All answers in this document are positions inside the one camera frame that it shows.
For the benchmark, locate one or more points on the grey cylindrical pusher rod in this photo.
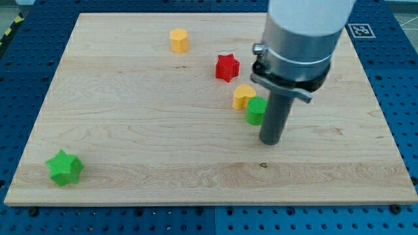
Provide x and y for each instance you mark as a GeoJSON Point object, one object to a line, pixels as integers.
{"type": "Point", "coordinates": [275, 117]}

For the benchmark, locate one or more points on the green circle block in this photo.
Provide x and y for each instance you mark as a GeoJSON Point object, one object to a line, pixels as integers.
{"type": "Point", "coordinates": [255, 110]}

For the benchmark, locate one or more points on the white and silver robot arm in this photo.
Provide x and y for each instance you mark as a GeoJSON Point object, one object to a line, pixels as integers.
{"type": "Point", "coordinates": [294, 54]}

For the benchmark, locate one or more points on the yellow heart block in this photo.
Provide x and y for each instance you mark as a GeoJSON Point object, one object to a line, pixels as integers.
{"type": "Point", "coordinates": [241, 96]}

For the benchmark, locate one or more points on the red star block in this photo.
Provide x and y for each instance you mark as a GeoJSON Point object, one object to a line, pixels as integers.
{"type": "Point", "coordinates": [227, 67]}

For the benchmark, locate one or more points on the white fiducial marker tag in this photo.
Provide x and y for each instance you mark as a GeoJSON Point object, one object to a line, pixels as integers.
{"type": "Point", "coordinates": [361, 31]}

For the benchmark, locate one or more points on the yellow hexagon block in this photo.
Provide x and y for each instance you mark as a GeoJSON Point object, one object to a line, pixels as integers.
{"type": "Point", "coordinates": [179, 40]}

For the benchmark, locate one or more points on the wooden board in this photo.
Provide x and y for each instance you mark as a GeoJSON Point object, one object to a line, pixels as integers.
{"type": "Point", "coordinates": [153, 127]}

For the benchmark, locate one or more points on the green star block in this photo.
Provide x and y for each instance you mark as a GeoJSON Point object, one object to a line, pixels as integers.
{"type": "Point", "coordinates": [64, 168]}

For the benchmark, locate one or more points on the black yellow hazard tape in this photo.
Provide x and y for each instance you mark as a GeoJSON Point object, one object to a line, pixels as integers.
{"type": "Point", "coordinates": [12, 29]}

